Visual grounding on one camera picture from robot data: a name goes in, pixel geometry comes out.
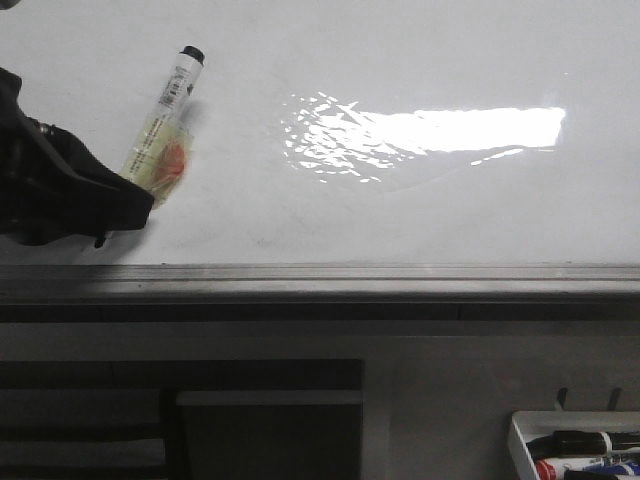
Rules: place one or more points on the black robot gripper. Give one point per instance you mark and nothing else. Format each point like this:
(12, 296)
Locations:
(53, 187)

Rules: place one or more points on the white black whiteboard marker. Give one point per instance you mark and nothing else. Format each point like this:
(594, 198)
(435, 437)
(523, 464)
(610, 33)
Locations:
(160, 153)

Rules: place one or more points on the white whiteboard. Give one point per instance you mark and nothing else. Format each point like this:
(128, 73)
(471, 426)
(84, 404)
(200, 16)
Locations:
(393, 132)

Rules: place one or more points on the dark cabinet panel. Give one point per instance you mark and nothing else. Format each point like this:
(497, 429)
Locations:
(220, 419)

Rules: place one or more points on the white marker tray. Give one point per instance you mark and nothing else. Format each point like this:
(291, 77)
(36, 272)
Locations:
(526, 426)

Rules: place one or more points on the left tray hook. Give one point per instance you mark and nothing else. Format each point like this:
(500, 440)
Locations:
(560, 399)

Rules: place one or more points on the red capped marker in tray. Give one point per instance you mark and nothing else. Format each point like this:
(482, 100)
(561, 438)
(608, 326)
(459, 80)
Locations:
(556, 468)

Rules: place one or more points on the black capped marker in tray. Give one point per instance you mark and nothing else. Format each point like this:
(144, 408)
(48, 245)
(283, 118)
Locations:
(574, 443)

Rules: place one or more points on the blue marker in tray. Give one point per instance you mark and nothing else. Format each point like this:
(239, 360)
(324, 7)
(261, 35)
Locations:
(592, 475)

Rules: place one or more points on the grey aluminium whiteboard frame rail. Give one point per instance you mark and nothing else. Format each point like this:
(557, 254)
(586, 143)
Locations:
(167, 293)

